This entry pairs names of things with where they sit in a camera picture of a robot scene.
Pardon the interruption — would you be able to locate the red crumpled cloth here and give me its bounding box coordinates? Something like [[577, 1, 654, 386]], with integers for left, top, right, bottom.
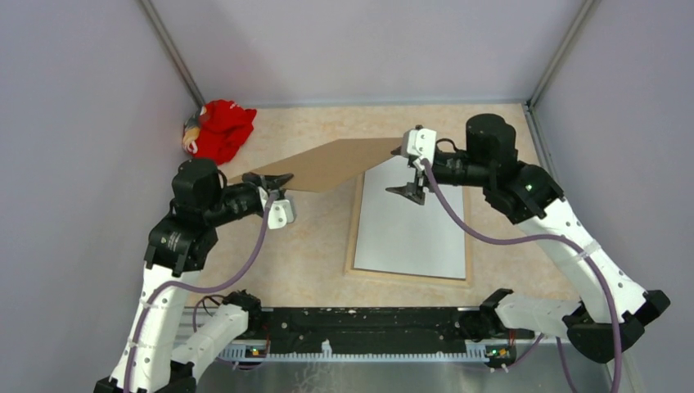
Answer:
[[182, 100, 258, 165]]

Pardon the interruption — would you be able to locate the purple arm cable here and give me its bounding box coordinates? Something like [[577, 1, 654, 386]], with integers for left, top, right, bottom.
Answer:
[[122, 192, 277, 393], [420, 157, 624, 393]]

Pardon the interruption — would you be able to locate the brown cardboard backing board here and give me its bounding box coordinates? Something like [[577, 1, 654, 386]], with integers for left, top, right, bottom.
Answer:
[[251, 137, 402, 192]]

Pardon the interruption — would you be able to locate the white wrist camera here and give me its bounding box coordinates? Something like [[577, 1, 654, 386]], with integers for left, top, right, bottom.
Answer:
[[401, 127, 438, 162], [268, 197, 296, 230]]

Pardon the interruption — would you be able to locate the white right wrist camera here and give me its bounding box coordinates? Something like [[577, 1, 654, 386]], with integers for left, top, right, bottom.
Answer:
[[401, 127, 438, 162]]

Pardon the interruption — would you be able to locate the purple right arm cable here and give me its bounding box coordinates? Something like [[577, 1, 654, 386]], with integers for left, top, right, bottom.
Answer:
[[420, 157, 624, 393]]

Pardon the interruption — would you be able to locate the aluminium front rail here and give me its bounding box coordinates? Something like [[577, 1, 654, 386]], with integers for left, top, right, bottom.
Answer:
[[175, 291, 548, 368]]

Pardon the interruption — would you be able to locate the printed photo with white border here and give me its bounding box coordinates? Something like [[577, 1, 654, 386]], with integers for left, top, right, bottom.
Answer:
[[353, 156, 467, 280]]

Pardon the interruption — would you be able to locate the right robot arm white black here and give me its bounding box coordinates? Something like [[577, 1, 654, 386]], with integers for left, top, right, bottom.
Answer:
[[392, 114, 670, 364]]

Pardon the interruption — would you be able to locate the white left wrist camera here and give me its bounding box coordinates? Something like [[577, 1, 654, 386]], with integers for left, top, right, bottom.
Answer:
[[268, 197, 296, 230]]

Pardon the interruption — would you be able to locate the white wooden picture frame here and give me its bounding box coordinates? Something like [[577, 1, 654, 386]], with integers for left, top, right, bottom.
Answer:
[[343, 151, 474, 288]]

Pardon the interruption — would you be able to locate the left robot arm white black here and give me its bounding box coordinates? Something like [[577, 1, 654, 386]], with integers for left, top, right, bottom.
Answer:
[[94, 158, 295, 392]]

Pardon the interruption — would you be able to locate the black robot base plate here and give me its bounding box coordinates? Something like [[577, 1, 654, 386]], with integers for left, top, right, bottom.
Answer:
[[211, 306, 535, 356]]

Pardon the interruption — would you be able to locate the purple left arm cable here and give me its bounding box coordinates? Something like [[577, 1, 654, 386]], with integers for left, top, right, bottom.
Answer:
[[122, 192, 277, 393]]

